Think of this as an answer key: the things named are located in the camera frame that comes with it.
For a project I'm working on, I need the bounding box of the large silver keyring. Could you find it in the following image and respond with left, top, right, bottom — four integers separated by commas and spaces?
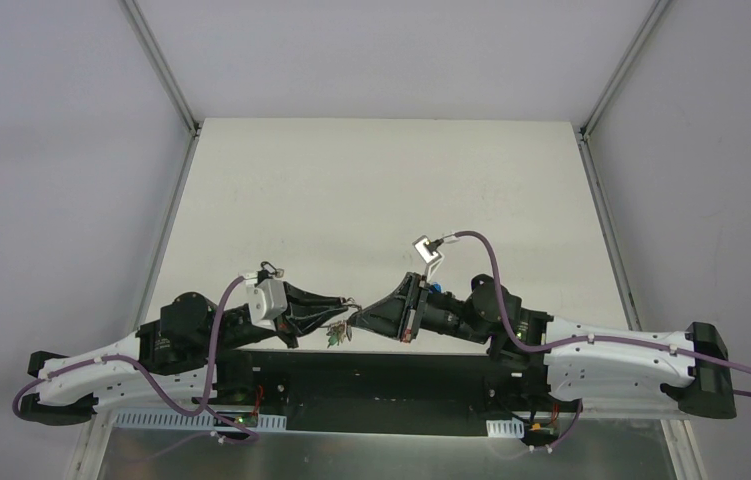
341, 297, 363, 331

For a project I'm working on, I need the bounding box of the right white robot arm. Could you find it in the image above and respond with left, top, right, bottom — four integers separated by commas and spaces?
348, 273, 737, 419

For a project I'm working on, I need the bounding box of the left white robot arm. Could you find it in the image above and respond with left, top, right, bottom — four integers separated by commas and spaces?
12, 279, 355, 426

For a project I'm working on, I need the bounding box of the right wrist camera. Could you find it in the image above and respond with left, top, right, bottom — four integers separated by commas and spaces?
412, 235, 445, 279

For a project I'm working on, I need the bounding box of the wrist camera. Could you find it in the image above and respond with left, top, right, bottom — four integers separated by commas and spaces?
412, 235, 445, 279
241, 261, 284, 330

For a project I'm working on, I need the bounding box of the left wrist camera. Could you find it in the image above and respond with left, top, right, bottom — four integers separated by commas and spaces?
241, 261, 284, 330

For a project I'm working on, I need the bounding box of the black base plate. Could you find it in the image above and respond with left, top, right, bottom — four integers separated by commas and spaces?
162, 347, 655, 439

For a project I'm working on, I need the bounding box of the aluminium frame rail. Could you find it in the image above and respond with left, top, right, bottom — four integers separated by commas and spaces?
561, 393, 688, 420

